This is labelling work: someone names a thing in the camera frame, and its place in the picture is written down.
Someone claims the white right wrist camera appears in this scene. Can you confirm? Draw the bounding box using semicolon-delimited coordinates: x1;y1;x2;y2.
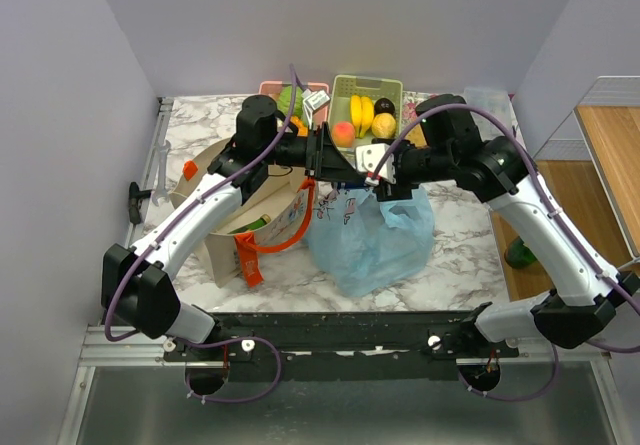
355;143;396;187

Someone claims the green cabbage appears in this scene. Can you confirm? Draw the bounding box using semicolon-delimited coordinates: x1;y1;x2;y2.
276;85;303;118

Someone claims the silver metal wrench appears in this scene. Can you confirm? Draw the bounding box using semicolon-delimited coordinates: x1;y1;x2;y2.
151;140;171;207

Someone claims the green plastic basket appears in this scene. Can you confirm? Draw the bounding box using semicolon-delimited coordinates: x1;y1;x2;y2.
328;75;403;138

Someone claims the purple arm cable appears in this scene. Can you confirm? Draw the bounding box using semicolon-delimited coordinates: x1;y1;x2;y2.
103;63;314;404
367;103;640;403

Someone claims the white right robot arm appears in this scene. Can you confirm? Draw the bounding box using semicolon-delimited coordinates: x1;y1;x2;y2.
357;94;639;357

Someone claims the yellow orange food piece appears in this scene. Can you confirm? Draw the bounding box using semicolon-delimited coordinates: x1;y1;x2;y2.
290;116;308;136

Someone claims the dark purple plum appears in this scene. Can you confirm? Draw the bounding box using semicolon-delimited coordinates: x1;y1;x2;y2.
374;97;396;115

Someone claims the yellow pear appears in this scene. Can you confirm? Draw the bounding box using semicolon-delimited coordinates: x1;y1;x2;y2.
371;113;397;139

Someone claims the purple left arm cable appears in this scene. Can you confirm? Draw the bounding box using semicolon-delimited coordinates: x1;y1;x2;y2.
103;63;314;404

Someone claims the floral rectangular tray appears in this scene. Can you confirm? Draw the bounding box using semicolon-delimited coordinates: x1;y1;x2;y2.
400;91;434;148

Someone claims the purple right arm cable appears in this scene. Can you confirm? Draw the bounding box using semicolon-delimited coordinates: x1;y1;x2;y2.
367;103;640;403

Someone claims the pink orange peach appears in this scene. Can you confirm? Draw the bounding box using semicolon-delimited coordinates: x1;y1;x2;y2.
331;121;356;148

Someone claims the beige canvas tote bag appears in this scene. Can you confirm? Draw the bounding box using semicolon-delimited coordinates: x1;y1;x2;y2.
194;165;317;288

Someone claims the clear plastic organizer box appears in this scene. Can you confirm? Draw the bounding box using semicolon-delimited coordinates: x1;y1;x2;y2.
463;87;513;140

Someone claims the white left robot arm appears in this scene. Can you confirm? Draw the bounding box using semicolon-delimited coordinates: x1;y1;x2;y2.
101;95;381;360

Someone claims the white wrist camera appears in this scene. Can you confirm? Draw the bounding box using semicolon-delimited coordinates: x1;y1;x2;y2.
302;89;330;129
355;143;396;187

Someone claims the yellow banana bunch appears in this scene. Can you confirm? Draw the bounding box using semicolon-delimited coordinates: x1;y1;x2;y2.
350;95;375;138

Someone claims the black clamp handle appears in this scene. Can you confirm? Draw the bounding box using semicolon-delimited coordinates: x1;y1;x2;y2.
128;182;152;225

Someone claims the green glass bottle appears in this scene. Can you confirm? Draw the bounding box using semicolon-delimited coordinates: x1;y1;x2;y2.
503;237;537;269

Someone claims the light blue plastic grocery bag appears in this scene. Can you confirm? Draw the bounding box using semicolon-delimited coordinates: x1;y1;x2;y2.
304;188;435;297

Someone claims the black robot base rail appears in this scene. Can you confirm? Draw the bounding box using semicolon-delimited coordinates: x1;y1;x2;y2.
164;311;519;382

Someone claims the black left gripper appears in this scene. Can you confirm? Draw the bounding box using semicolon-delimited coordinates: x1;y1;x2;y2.
262;122;363;184

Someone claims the pink plastic basket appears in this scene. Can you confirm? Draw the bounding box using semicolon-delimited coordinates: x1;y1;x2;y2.
258;81;330;125

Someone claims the white wire wooden shelf rack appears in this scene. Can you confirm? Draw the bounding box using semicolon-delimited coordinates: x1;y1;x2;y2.
487;75;640;315

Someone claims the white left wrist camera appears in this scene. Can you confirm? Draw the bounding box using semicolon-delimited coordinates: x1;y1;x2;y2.
302;89;330;129

